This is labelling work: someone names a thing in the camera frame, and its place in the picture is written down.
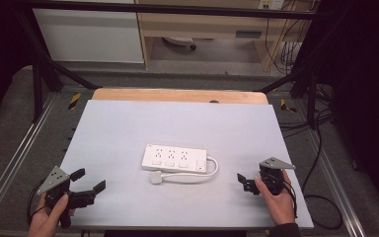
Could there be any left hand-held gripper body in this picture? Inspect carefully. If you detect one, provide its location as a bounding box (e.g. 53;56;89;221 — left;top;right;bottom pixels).
37;166;97;229

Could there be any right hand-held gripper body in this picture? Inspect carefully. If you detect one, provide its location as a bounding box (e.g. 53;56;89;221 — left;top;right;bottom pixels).
243;156;296;197

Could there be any person's right hand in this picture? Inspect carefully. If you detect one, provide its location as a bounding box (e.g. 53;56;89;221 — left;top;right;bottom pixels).
254;170;297;227

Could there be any person's left hand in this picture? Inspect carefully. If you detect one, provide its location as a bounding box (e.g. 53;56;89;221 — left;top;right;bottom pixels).
27;194;76;237

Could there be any white power strip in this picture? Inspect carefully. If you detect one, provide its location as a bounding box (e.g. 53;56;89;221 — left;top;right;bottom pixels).
140;143;208;174

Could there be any pale grey table board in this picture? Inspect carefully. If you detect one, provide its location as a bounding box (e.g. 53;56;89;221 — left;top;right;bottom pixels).
59;99;315;230

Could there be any wooden table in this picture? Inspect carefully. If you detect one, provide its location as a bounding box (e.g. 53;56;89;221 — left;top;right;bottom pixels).
91;87;269;106

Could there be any black curtain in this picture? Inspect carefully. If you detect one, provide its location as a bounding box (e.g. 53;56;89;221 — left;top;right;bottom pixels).
312;0;379;215
0;0;38;132

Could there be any white cabinet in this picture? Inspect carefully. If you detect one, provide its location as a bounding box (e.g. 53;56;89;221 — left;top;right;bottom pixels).
32;0;145;64

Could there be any office chair base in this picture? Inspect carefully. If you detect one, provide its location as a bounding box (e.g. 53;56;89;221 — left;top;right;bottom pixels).
162;36;198;51

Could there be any light wooden desk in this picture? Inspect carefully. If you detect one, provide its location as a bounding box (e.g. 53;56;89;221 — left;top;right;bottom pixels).
133;0;315;72

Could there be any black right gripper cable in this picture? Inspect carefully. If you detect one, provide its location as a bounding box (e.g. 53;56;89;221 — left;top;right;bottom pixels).
283;179;299;219

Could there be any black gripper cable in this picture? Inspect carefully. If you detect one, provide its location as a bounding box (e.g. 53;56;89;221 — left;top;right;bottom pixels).
283;179;299;219
27;180;47;226

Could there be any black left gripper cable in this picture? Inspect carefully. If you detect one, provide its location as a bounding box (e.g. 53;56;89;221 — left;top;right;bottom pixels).
27;180;47;226

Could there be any aluminium floor rail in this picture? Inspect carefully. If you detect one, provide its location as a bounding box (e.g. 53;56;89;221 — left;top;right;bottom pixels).
0;93;60;226
304;126;368;237

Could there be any black floor cable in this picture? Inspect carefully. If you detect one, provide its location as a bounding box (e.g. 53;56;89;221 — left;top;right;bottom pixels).
277;83;344;231

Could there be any white cord with plug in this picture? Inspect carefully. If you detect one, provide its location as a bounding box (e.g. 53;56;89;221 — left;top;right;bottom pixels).
149;155;220;186

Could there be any black metal frame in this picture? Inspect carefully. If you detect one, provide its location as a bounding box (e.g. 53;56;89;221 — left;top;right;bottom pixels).
13;0;330;130

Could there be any bundle of hanging cables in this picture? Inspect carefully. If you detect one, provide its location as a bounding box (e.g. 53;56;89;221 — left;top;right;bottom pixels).
265;0;320;76

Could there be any white wall outlet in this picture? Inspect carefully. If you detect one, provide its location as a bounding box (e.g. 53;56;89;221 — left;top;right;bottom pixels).
257;0;286;11

